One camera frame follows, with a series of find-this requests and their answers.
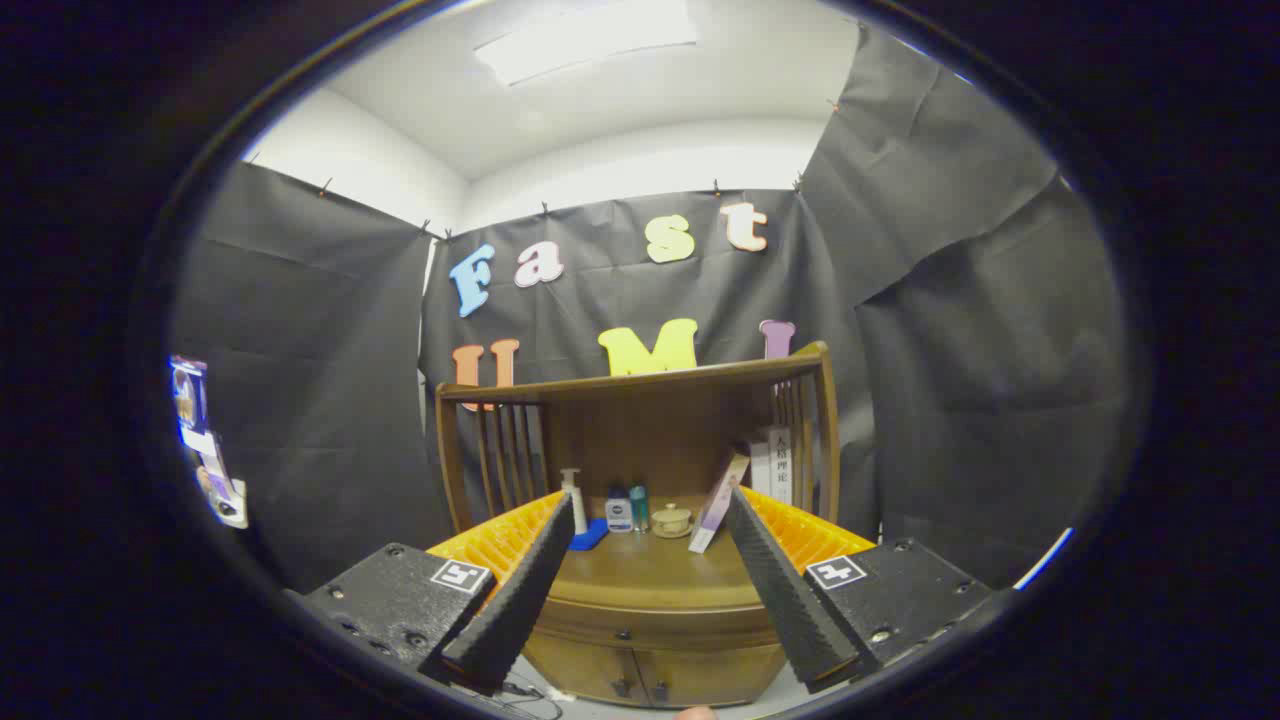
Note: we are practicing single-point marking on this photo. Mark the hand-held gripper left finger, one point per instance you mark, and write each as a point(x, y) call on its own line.
point(520, 600)

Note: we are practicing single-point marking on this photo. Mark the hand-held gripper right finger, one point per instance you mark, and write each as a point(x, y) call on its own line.
point(785, 590)

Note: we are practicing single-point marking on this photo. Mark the wooden drawer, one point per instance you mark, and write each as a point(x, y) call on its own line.
point(680, 630)

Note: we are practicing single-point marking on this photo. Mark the wooden cabinet door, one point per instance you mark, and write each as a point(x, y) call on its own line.
point(710, 678)
point(590, 670)

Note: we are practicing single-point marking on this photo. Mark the wooden countertop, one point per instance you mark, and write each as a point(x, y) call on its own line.
point(650, 570)

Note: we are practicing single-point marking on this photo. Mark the wooden cabinet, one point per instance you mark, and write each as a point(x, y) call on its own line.
point(640, 420)

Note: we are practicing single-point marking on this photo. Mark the blue folded cloth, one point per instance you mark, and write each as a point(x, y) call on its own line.
point(590, 535)

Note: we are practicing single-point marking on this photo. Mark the white pump bottle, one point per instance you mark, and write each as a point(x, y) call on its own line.
point(577, 510)

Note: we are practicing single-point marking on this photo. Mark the purple and white book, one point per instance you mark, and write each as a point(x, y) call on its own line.
point(715, 505)

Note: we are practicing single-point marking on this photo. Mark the white book with black title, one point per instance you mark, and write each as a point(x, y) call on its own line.
point(782, 460)

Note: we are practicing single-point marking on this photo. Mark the white bottle with blue cap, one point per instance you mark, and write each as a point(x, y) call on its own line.
point(619, 515)

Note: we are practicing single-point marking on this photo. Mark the beige lidded teacup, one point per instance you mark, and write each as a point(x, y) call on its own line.
point(671, 520)

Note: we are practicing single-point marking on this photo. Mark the teal slim bottle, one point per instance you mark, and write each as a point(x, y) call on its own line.
point(640, 505)

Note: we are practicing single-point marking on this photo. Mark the white and purple clutter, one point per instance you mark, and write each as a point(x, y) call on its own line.
point(205, 440)

